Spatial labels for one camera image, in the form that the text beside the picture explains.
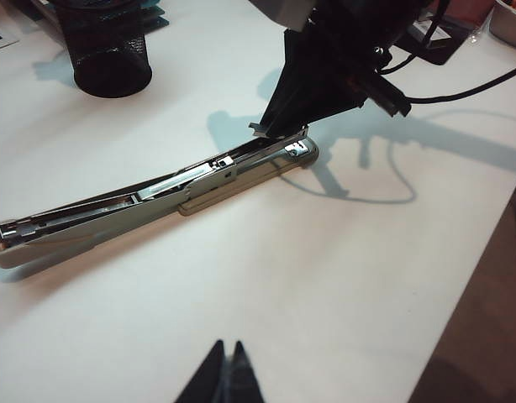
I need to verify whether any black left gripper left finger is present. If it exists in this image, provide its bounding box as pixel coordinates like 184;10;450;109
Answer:
173;338;228;403

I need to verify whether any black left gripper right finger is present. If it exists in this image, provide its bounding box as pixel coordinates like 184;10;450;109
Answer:
226;339;267;403

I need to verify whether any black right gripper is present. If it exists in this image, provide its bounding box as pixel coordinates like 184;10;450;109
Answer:
260;0;431;137

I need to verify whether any beige long-reach stapler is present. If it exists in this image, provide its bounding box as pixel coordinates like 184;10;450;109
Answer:
0;128;320;280

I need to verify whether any teal flat box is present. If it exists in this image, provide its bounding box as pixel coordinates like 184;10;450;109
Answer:
29;0;169;30

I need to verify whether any black mesh pen holder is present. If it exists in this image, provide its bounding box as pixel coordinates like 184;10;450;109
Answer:
51;0;154;100

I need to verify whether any grey round bowl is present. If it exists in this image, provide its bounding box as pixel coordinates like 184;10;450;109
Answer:
487;0;516;45

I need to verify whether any white printed card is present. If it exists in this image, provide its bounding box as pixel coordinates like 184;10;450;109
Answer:
0;28;21;54

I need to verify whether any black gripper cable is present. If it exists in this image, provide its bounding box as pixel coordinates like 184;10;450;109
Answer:
373;39;516;105

